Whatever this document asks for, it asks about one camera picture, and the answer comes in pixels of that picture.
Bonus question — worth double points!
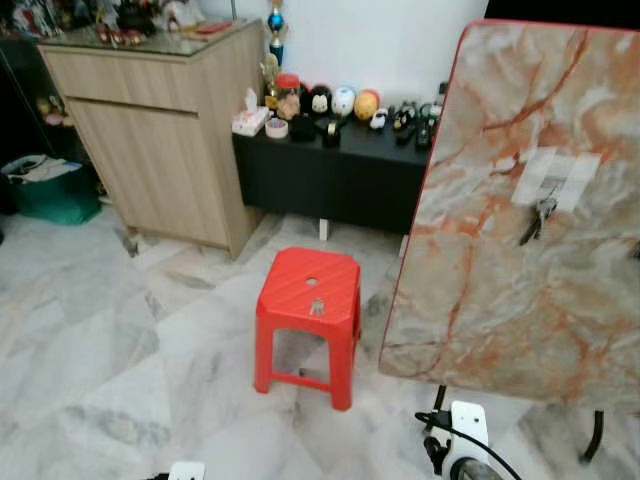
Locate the black table leg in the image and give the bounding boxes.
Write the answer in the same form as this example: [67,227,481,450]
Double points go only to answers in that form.
[580,408,606,463]

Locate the marble pattern folding table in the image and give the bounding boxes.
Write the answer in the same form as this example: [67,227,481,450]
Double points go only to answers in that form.
[379,20,640,411]

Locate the red plastic stool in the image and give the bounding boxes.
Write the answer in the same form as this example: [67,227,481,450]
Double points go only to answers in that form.
[253,247,362,411]

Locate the dark key bunch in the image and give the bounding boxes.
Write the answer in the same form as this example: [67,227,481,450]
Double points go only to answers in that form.
[518,195,559,247]

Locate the black low console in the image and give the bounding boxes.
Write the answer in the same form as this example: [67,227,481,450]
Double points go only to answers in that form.
[232,95,446,239]

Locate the orange round figure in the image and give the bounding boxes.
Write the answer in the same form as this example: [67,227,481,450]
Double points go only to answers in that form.
[355,89,381,121]

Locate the white round figure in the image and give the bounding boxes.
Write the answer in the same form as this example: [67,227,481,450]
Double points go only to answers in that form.
[332,86,357,117]

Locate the black round figure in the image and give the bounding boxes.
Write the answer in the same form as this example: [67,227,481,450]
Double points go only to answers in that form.
[305,85,333,116]

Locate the pink tissue box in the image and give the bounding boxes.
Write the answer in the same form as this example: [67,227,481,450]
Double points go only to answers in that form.
[232,90,271,136]

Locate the red lid jar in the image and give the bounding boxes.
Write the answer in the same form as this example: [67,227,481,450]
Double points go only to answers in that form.
[275,73,303,121]

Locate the light wooden cabinet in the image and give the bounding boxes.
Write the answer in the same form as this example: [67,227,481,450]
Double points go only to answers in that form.
[38,20,266,259]

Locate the green storage basket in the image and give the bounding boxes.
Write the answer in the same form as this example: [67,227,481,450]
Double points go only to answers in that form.
[3,155,103,226]

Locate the blue and gold trophy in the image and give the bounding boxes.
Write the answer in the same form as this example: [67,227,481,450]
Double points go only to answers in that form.
[266,0,289,66]

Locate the black television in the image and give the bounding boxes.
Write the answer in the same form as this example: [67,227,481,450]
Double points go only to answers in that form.
[485,0,640,29]

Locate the dark ornament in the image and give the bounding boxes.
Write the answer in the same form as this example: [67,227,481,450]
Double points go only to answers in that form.
[115,0,156,31]

